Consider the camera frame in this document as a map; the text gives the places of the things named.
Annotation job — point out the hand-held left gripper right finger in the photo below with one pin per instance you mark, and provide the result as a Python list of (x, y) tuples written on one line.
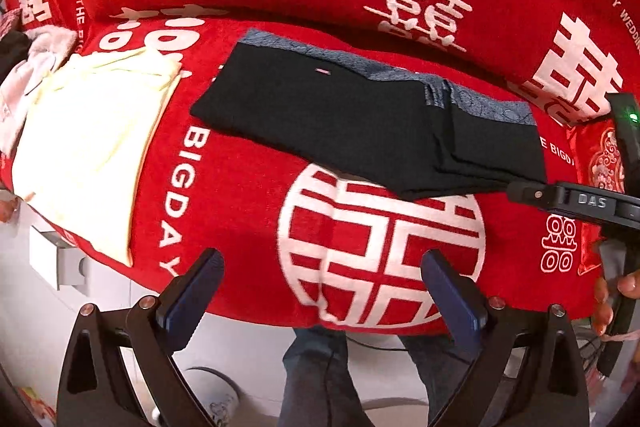
[(452, 302)]

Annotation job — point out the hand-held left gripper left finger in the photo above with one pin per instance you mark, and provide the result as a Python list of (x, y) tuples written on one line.
[(187, 302)]

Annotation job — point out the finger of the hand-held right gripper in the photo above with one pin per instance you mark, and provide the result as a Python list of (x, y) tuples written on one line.
[(532, 195)]

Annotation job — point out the black pants with blue trim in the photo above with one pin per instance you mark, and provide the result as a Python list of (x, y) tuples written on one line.
[(350, 127)]

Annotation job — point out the person's right hand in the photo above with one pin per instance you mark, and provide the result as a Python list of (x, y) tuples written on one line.
[(604, 307)]

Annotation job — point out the red embroidered cushion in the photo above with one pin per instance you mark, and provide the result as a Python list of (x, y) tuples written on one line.
[(602, 162)]

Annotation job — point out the white box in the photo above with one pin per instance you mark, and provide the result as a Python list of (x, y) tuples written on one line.
[(55, 257)]

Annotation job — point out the person's blue jeans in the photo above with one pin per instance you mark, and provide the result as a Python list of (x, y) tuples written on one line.
[(315, 377)]

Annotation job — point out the cream folded garment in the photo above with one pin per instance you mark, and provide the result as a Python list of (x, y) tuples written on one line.
[(85, 147)]

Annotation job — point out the orange plastic bag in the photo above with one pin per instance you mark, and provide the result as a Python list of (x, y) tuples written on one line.
[(7, 209)]

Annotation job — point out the white garment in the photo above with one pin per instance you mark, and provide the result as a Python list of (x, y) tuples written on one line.
[(20, 97)]

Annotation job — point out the pink fleece garment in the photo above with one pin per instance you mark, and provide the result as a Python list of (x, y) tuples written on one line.
[(52, 42)]

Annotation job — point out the black cloth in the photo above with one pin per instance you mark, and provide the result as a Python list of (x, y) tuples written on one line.
[(10, 52)]

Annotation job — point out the pink patterned cloth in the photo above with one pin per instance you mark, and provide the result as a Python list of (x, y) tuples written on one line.
[(9, 22)]

